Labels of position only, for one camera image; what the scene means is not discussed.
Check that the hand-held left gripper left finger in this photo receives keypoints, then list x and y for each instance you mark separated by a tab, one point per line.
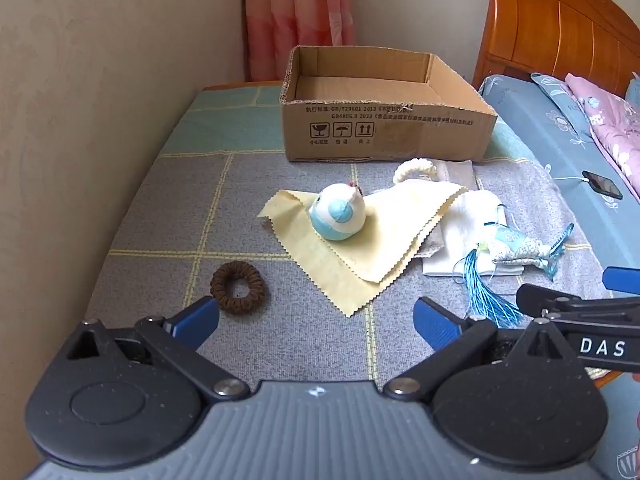
197	319

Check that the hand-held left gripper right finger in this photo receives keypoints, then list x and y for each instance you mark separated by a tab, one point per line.
434	324

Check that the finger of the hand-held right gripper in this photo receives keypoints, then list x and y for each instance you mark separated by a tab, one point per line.
620	281
560	304

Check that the brown hair scrunchie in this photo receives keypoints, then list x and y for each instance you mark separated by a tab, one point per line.
225	290

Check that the fish sachet with blue tassel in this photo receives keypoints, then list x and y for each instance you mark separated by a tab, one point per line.
520	247

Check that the white cloth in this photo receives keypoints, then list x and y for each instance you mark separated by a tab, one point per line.
462	240

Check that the yellow cloth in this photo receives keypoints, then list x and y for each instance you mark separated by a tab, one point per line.
380	240

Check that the blue white plush chick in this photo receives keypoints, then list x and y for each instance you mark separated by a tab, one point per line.
336	212

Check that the grey cloth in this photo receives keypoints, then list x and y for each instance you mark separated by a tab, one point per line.
457	174

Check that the white braided loop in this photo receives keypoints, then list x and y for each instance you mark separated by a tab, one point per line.
400	170

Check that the cardboard box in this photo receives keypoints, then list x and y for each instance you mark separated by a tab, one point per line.
385	120

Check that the black smartphone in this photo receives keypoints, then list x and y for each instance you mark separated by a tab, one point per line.
602	185

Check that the checked grey green bed sheet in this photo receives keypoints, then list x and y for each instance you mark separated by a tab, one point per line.
160	210

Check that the pink floral pillow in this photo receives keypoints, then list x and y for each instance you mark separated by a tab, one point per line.
612	120

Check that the blue patterned bed sheet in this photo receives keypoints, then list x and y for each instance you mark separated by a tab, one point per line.
530	120

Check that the blue patterned pillow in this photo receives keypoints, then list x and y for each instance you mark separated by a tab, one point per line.
560	97

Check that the teal pillow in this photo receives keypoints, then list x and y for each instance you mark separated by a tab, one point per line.
635	87

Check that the orange wooden headboard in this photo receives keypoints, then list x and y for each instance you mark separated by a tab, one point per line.
550	20

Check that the pink striped curtain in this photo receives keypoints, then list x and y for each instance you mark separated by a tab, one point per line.
295	20

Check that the wooden bed frame edge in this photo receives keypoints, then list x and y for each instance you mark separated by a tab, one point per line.
225	86

